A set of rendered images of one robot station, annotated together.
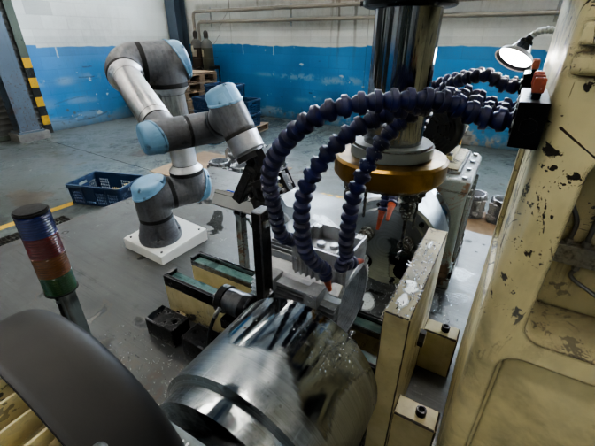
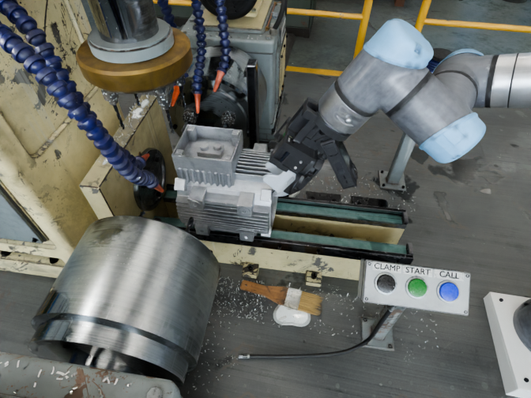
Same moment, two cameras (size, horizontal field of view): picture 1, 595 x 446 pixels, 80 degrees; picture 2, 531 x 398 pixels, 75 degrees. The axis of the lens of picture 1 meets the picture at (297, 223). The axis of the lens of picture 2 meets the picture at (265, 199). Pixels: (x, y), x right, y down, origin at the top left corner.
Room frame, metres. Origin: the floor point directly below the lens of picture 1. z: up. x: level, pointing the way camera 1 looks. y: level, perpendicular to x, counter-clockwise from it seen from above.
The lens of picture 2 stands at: (1.15, -0.16, 1.59)
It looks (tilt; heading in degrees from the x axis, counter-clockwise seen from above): 49 degrees down; 158
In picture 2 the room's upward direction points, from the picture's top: straight up
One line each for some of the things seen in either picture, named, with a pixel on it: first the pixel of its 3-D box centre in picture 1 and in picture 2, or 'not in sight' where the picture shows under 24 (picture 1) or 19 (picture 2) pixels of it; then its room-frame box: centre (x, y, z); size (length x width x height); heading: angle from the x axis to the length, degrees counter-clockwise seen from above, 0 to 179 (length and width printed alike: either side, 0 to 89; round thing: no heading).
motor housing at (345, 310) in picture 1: (311, 284); (232, 188); (0.63, -0.03, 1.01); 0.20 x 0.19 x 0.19; 58
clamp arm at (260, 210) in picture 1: (263, 271); (254, 115); (0.53, 0.06, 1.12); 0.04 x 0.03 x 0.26; 60
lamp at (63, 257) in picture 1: (50, 262); not in sight; (0.59, 0.50, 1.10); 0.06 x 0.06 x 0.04
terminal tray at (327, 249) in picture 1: (328, 253); (210, 155); (0.61, -0.07, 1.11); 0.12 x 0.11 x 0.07; 58
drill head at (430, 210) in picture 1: (401, 220); (122, 332); (0.88, -0.30, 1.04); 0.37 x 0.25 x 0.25; 150
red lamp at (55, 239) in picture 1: (43, 243); not in sight; (0.59, 0.50, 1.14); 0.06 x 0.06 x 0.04
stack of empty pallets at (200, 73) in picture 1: (182, 95); not in sight; (7.56, 2.33, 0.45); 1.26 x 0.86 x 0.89; 57
